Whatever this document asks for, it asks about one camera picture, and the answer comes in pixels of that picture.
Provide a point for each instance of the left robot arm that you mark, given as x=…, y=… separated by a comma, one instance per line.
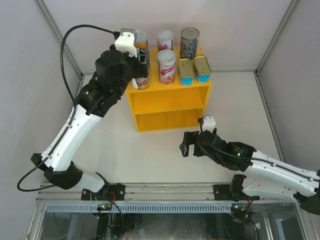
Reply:
x=91, y=105

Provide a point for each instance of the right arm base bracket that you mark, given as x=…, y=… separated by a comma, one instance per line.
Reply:
x=224, y=192

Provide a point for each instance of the grey slotted cable duct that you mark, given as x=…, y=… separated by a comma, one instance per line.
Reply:
x=139, y=208

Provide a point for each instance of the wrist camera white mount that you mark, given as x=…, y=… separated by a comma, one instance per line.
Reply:
x=125, y=43
x=207, y=123

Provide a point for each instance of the aluminium mounting rail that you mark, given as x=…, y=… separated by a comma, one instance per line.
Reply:
x=200, y=192

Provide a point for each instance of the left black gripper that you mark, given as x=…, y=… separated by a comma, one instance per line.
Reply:
x=134, y=60

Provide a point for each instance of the yellow wooden shelf cabinet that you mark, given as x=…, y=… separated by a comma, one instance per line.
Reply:
x=164, y=107

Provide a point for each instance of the black cylindrical can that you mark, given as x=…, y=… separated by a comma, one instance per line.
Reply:
x=189, y=38

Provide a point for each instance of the gold rectangular tin blue label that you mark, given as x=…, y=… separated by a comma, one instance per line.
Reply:
x=203, y=69

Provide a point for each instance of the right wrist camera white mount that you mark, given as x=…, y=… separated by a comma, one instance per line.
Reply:
x=207, y=123

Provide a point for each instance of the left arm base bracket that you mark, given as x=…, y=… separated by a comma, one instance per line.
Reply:
x=112, y=192

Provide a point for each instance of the red white labelled can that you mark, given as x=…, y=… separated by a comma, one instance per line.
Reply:
x=167, y=66

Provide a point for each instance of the orange can with spoon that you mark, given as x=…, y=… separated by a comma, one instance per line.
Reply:
x=143, y=82

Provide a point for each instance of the white lidded pink can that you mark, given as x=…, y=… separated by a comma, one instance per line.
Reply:
x=165, y=40

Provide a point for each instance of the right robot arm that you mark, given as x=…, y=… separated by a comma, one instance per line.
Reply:
x=257, y=175

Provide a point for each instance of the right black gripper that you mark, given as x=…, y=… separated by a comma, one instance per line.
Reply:
x=189, y=139

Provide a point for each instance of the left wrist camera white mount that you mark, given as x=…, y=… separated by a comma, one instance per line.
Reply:
x=125, y=43

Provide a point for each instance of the white lidded yellow can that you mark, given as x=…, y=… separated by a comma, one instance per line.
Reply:
x=141, y=42

